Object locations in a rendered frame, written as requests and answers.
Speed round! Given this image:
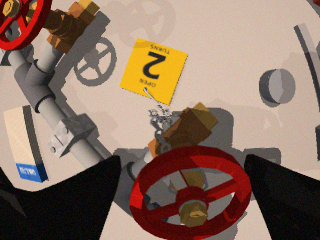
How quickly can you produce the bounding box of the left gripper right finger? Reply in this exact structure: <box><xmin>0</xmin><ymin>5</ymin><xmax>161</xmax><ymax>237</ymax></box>
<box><xmin>244</xmin><ymin>154</ymin><xmax>320</xmax><ymax>240</ymax></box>

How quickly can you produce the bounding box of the dark grey cylinder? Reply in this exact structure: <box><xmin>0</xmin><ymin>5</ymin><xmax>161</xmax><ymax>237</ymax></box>
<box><xmin>259</xmin><ymin>69</ymin><xmax>296</xmax><ymax>104</ymax></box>

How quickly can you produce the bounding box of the yellow number 2 tag on metal chain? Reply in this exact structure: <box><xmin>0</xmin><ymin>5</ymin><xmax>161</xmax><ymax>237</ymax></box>
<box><xmin>119</xmin><ymin>38</ymin><xmax>188</xmax><ymax>154</ymax></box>

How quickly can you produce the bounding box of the grey pipe manifold with three red valves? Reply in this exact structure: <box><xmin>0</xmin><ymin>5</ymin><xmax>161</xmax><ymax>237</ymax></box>
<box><xmin>0</xmin><ymin>0</ymin><xmax>252</xmax><ymax>240</ymax></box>

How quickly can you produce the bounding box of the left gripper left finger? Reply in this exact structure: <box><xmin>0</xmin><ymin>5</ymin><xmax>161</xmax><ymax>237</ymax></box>
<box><xmin>0</xmin><ymin>155</ymin><xmax>121</xmax><ymax>240</ymax></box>

